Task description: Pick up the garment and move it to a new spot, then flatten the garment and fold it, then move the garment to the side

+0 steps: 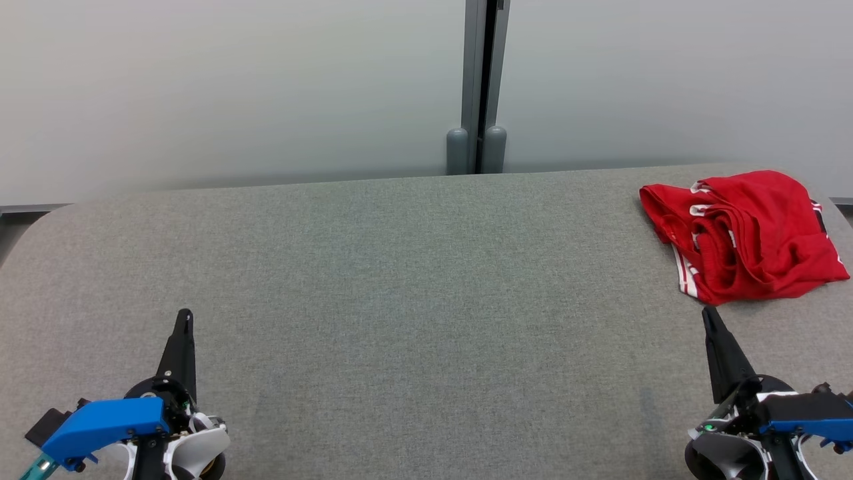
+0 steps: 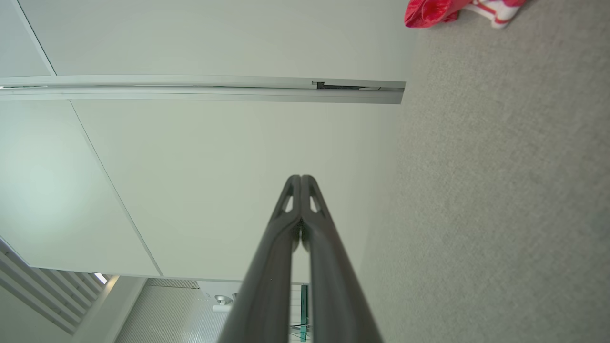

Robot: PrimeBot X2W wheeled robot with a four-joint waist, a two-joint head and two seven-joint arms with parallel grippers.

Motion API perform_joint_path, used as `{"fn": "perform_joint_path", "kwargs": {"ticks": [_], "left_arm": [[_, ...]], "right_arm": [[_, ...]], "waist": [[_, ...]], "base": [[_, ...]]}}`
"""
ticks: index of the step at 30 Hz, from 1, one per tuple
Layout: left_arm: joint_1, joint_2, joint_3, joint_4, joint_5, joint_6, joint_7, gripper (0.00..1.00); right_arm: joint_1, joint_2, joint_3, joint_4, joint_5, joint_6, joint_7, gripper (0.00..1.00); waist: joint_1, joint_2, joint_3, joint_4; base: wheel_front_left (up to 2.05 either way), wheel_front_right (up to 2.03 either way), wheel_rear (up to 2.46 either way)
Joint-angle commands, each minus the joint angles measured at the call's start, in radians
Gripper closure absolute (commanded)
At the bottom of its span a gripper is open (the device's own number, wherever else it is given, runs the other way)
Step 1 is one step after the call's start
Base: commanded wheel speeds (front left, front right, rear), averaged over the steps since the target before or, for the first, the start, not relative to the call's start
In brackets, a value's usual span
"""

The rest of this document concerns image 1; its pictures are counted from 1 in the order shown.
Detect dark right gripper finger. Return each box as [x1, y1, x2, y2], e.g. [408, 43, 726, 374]
[701, 305, 760, 405]

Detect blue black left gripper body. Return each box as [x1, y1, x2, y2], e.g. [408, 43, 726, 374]
[41, 375, 198, 473]

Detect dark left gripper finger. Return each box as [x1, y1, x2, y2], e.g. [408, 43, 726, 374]
[155, 308, 198, 401]

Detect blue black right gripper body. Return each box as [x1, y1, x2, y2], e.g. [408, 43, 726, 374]
[716, 375, 853, 449]

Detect red white jersey shirt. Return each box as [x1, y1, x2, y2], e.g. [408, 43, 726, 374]
[638, 183, 851, 306]

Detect red white-trimmed shorts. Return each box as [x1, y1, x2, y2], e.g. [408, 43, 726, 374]
[656, 170, 822, 304]

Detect left teal-plug black cable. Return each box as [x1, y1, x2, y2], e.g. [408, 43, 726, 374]
[19, 452, 59, 480]

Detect grey partition post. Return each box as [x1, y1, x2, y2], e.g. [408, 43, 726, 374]
[446, 0, 511, 175]

